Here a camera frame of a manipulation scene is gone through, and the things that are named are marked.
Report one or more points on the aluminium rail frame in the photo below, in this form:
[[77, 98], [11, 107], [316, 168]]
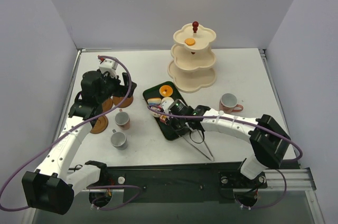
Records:
[[299, 178]]

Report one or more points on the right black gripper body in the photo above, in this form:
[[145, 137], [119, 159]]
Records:
[[177, 124]]

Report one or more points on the grey mug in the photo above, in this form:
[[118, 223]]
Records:
[[118, 140]]

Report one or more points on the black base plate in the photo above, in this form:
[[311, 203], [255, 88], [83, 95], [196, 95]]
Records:
[[183, 183]]

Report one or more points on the sprinkled white donut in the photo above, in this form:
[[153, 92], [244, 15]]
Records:
[[156, 111]]

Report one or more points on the brown coaster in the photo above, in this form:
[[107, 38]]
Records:
[[127, 102], [107, 105], [100, 125]]

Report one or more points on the orange white blue donut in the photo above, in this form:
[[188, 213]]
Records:
[[154, 101]]

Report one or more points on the brown coaster front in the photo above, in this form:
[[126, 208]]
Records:
[[100, 125]]

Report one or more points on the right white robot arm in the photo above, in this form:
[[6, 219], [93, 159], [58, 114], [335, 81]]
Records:
[[265, 135]]

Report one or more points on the pink mug left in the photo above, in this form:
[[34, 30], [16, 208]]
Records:
[[122, 120]]

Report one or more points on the brown coaster back right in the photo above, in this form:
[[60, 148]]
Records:
[[127, 102]]

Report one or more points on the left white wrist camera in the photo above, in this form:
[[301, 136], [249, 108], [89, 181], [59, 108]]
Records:
[[109, 66]]

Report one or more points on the dark green serving tray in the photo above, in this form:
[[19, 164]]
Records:
[[153, 92]]

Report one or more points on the white glazed donut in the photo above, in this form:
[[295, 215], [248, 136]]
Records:
[[166, 102]]

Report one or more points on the pink strawberry cake slice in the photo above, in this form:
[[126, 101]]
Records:
[[164, 119]]

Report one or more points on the metal tongs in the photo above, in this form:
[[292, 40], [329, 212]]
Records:
[[196, 139]]

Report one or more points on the brown coaster back left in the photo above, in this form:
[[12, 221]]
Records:
[[107, 105]]

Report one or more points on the orange glazed donut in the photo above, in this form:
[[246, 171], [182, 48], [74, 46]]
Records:
[[166, 90]]

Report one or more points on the pink floral mug right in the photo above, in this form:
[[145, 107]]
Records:
[[229, 104]]

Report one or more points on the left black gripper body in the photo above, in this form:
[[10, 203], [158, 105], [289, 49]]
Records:
[[125, 85]]

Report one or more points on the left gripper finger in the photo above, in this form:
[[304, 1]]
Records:
[[128, 84], [110, 92]]

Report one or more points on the orange macaron on stand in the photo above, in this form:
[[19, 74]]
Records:
[[190, 41]]

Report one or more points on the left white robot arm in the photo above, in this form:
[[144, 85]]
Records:
[[50, 187]]

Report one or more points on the cream three-tier dessert stand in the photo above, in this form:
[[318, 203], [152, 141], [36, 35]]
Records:
[[191, 67]]

